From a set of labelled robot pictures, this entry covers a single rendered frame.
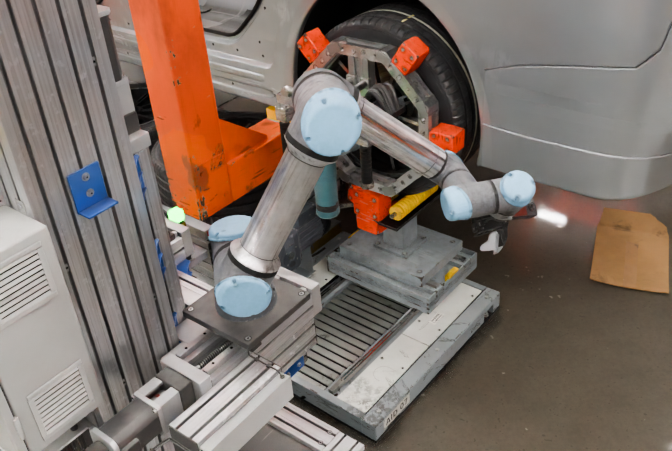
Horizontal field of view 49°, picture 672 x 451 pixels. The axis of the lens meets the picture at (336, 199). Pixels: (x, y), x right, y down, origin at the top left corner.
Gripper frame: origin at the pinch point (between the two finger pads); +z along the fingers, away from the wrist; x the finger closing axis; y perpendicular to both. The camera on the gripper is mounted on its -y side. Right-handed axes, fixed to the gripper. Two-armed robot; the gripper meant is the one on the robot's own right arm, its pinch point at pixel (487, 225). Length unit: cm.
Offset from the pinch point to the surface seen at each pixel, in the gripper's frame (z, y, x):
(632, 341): 88, -68, 39
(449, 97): 32, -13, -49
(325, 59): 44, 20, -78
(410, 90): 30, -1, -54
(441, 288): 95, -7, 1
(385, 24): 30, 0, -78
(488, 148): 36, -21, -31
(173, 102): 46, 73, -76
